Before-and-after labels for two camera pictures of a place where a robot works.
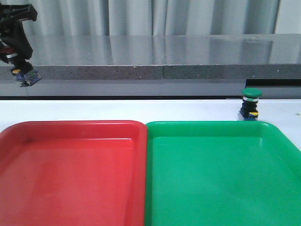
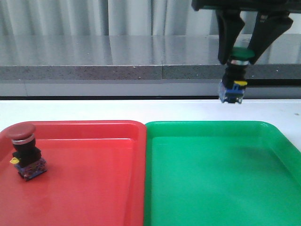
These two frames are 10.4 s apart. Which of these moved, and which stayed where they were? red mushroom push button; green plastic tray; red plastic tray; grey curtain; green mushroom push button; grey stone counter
Moved: green mushroom push button; red mushroom push button
Stayed: red plastic tray; grey stone counter; grey curtain; green plastic tray
